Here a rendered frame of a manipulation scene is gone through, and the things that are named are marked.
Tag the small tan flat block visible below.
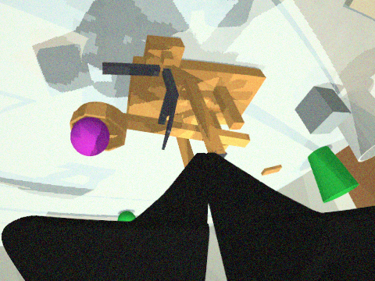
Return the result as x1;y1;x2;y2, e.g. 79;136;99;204
262;165;282;176

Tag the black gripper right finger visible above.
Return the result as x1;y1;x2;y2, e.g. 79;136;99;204
206;153;375;281

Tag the purple ball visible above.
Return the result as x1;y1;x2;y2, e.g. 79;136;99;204
71;116;109;156

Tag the grey cube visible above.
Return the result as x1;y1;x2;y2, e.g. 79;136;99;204
295;87;351;134

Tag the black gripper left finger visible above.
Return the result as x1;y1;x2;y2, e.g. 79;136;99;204
1;153;210;281

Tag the white mug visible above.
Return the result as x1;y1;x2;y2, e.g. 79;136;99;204
338;87;375;162

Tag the green cup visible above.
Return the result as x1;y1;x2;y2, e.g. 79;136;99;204
307;146;359;203

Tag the wooden catapult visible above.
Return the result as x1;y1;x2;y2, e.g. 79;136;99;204
70;34;266;168

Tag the green ball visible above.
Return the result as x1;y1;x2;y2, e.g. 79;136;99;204
118;212;135;222

